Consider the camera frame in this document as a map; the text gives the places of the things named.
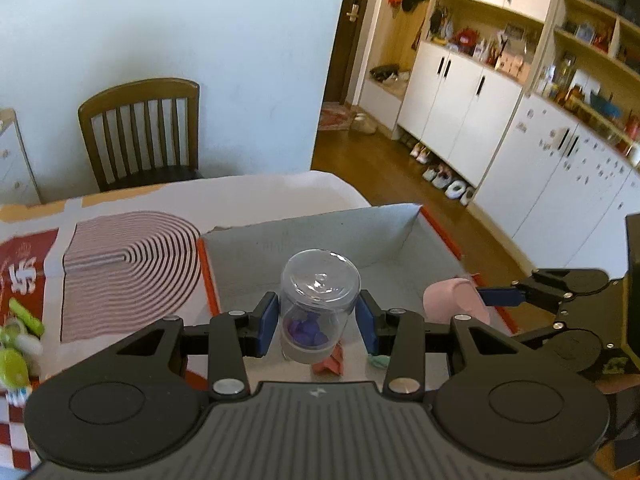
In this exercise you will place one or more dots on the clutter on wooden shelves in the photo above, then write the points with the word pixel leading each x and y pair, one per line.
pixel 595 90

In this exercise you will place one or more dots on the green highlighter marker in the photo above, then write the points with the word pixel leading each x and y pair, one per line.
pixel 27 316

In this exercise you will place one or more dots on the row of shoes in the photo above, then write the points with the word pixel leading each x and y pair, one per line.
pixel 442 177

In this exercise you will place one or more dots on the brown wooden door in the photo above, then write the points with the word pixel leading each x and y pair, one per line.
pixel 345 55

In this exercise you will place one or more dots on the red patterned door mat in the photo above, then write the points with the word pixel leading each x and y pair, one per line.
pixel 336 117

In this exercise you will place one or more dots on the printed tablecloth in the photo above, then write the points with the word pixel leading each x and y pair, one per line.
pixel 125 260

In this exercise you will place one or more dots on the clutter on cabinet shelf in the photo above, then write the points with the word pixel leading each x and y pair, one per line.
pixel 475 42

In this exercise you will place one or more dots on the tall white cabinet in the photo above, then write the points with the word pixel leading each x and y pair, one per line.
pixel 450 100

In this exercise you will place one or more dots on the cardboard box with red edge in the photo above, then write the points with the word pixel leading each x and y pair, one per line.
pixel 380 240

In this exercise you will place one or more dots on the beige slippers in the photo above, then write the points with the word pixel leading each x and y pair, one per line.
pixel 363 124

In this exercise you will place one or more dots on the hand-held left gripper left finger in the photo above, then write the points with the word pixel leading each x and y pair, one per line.
pixel 267 322

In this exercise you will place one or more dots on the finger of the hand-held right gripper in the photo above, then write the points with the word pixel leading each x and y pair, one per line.
pixel 500 296
pixel 542 332

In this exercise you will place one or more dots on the red plastic piece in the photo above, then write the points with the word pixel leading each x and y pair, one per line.
pixel 330 360

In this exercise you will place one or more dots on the low white shoe bench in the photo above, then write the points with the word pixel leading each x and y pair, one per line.
pixel 382 97

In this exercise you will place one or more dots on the brown wooden chair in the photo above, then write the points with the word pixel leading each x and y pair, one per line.
pixel 140 95

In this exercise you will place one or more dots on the white shelf cabinet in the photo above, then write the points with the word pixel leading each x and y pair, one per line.
pixel 550 175

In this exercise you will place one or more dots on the pink plastic cup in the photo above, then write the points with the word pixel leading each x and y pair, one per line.
pixel 445 300

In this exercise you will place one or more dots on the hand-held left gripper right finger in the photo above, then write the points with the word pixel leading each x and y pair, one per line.
pixel 367 327

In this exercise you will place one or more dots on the clear plastic jar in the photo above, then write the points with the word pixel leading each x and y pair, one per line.
pixel 320 285

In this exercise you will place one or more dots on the small mint green piece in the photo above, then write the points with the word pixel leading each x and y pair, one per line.
pixel 378 361

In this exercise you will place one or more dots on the small white drawer cabinet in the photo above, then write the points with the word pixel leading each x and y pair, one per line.
pixel 12 160

